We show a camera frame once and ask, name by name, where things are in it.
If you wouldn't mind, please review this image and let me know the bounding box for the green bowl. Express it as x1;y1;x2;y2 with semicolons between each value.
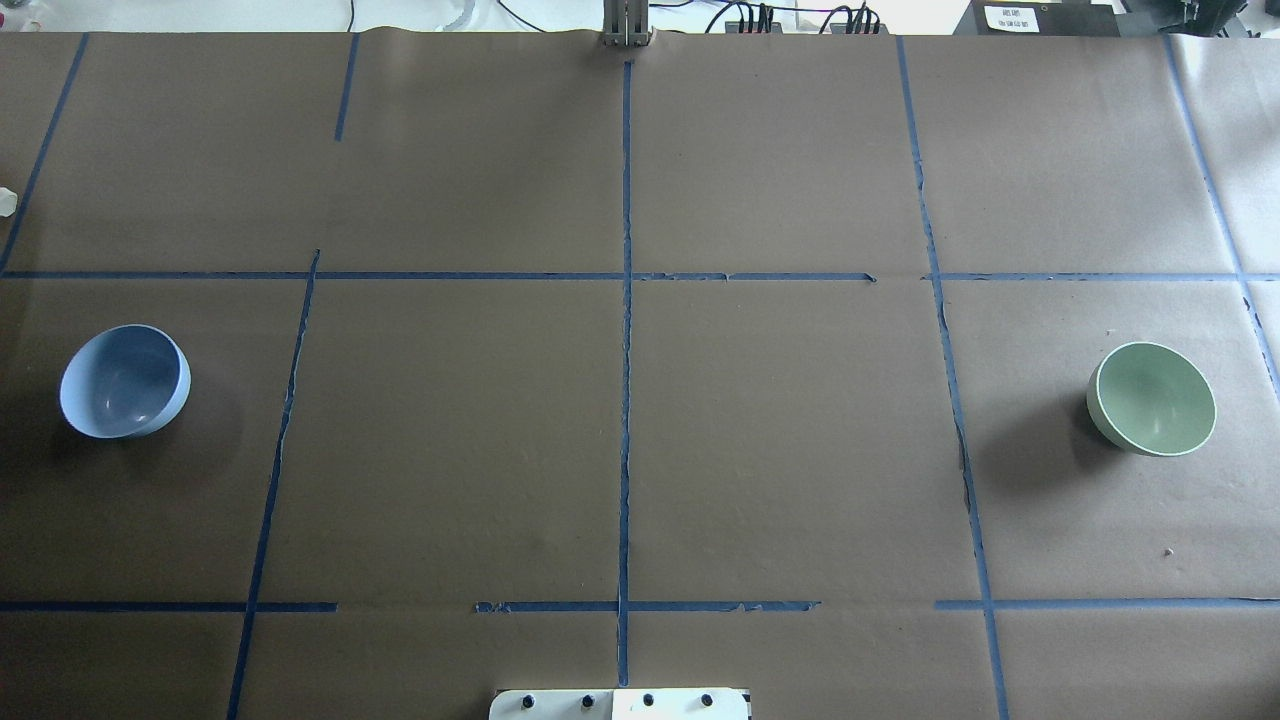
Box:
1085;342;1219;457

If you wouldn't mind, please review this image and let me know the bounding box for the blue bowl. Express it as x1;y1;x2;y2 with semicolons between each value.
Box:
59;324;192;439

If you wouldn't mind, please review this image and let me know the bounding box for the black power strip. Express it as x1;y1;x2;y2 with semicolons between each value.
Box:
704;1;890;36

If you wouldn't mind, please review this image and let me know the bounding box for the black box with label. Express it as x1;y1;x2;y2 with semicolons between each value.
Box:
952;1;1121;38

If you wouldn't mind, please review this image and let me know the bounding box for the aluminium frame post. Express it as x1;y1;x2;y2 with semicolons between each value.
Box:
600;0;653;47

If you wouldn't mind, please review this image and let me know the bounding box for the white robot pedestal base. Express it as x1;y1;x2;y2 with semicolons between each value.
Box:
488;687;753;719

